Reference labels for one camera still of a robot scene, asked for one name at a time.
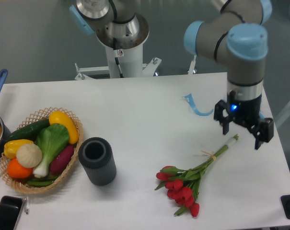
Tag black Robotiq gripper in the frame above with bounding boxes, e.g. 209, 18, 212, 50
213, 94, 274, 150

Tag red tulip bouquet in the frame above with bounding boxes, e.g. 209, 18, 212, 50
155, 134, 239, 218

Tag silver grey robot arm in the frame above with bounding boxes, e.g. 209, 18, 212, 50
69, 0, 274, 149

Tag light blue ribbon strip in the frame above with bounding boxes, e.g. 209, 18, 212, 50
182, 93, 265, 119

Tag dark grey ribbed vase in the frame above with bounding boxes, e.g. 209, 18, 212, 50
78, 137, 117, 186

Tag yellow squash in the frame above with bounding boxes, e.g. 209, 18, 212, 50
49, 110, 79, 144

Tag purple sweet potato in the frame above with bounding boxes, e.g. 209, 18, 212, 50
50, 145, 74, 175

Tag green bok choy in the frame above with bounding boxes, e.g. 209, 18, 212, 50
33, 123, 69, 178

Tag green pea pods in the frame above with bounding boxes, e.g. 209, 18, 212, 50
26, 177, 57, 187

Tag green cucumber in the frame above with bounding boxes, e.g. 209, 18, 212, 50
7, 119, 50, 141

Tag cream steamed bun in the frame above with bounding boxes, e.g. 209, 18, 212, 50
16, 144, 43, 168

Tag clear pen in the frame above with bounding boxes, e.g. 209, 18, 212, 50
24, 196, 30, 215

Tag orange fruit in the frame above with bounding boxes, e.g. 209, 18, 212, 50
7, 159, 33, 179

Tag yellow bell pepper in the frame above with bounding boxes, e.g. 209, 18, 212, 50
3, 139, 34, 159

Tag woven wicker basket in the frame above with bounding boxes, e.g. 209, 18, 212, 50
0, 107, 83, 194

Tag black smartphone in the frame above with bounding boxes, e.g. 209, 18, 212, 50
0, 195, 23, 230

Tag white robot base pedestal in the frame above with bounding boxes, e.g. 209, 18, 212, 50
96, 13, 149, 79

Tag white metal mounting frame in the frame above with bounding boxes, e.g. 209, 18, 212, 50
74, 55, 197, 81

